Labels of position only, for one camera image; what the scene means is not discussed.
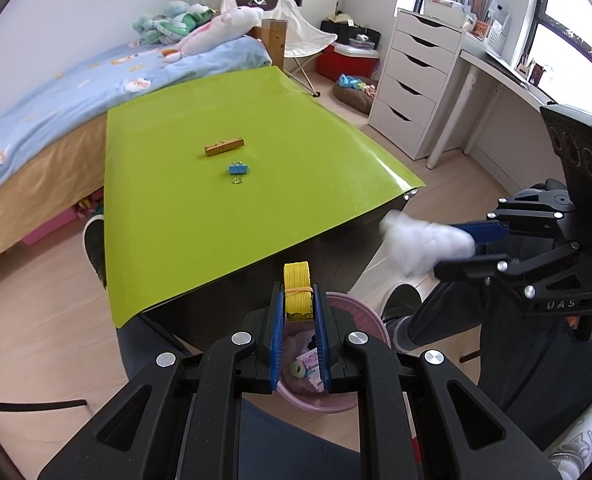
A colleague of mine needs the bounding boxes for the person's grey sock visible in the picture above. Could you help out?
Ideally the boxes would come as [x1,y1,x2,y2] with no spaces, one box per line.
[385,317,417,352]

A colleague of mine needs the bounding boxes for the pink plastic waste bin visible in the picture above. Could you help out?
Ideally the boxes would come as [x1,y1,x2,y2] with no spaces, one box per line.
[271,292,391,413]

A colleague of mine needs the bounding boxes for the wooden bed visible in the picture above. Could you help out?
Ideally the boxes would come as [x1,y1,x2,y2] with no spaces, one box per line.
[0,19,289,273]

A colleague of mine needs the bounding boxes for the lilac patterned packet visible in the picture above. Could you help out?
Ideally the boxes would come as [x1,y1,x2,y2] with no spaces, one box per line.
[296,347,327,391]

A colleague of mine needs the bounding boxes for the wooden clothespin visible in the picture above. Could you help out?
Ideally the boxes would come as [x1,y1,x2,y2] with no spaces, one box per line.
[204,137,247,157]

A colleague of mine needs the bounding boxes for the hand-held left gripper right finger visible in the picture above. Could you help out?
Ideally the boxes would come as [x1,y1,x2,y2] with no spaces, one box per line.
[313,282,561,480]

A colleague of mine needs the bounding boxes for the pink storage box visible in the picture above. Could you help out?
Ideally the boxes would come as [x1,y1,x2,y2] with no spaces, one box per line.
[21,209,79,247]

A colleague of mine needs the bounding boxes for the person's black right shoe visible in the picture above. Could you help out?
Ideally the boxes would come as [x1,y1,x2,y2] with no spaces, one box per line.
[381,284,423,326]

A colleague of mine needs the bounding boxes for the white folding chair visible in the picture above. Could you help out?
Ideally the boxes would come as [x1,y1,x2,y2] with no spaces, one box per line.
[223,0,339,98]

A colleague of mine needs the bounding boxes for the black bag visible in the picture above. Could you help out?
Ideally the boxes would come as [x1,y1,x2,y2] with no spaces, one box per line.
[321,19,381,51]

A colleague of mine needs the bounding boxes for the red cooler box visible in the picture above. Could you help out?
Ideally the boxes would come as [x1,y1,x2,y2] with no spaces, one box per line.
[316,42,379,85]

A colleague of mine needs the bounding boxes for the person's dark blue pants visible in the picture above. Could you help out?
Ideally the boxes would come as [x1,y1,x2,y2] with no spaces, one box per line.
[116,270,592,480]

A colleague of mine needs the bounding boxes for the white sock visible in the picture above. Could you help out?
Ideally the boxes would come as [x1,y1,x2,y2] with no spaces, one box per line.
[378,211,477,277]

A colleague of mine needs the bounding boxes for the green plush toys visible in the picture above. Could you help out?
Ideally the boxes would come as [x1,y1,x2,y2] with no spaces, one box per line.
[133,1,217,45]

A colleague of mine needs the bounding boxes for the pink white plush toy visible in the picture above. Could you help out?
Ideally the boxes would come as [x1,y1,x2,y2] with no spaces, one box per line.
[162,6,267,65]

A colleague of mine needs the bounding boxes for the yellow rubber band bundle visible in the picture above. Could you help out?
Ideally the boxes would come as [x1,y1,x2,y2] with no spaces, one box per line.
[283,261,313,322]

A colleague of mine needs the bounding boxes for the light blue printed blanket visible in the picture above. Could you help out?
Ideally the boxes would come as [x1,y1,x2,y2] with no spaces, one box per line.
[0,35,273,211]

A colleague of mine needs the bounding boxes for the person's black left shoe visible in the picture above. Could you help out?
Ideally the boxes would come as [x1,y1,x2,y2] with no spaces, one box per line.
[82,214,108,288]

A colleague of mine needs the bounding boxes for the white drawer unit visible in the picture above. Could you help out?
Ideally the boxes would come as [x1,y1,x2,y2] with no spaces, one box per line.
[367,7,465,161]

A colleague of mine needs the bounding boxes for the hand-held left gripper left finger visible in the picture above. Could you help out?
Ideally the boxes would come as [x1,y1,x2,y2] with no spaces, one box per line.
[38,282,287,480]

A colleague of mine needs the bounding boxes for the white patterned jacket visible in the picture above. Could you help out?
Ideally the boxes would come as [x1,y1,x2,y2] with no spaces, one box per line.
[546,395,592,480]

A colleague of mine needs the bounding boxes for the white desk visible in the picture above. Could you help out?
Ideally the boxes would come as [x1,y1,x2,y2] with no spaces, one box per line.
[426,35,592,171]

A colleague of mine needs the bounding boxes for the brown pet bed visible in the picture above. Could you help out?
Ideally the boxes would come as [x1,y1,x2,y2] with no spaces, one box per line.
[332,74,381,115]

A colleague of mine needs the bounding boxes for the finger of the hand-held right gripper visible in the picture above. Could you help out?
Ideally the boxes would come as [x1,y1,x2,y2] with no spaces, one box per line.
[433,242,584,291]
[458,180,576,244]

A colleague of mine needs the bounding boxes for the person's black shoe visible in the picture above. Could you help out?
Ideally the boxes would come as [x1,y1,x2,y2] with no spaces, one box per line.
[82,214,108,288]
[381,284,423,326]

